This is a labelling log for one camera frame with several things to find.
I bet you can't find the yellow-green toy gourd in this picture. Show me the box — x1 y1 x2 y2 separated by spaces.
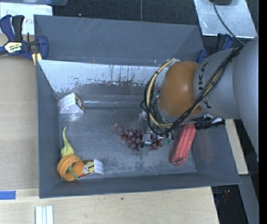
60 126 76 159

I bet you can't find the purple grape bunch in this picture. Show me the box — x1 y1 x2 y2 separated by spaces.
113 122 164 151

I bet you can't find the black cylinder on white bracket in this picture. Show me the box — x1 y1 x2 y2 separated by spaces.
193 117 226 131

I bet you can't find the brown cardboard board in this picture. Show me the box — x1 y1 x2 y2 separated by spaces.
0 56 40 191

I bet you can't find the red ribbed flat block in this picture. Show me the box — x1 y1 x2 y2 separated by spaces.
170 123 197 166

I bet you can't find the grey metal bin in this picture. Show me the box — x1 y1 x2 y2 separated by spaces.
33 14 242 199

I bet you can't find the orange toy pumpkin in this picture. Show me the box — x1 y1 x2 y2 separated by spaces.
56 154 85 182

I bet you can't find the white box with colourful print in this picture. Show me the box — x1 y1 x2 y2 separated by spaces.
78 159 105 180
58 92 86 115

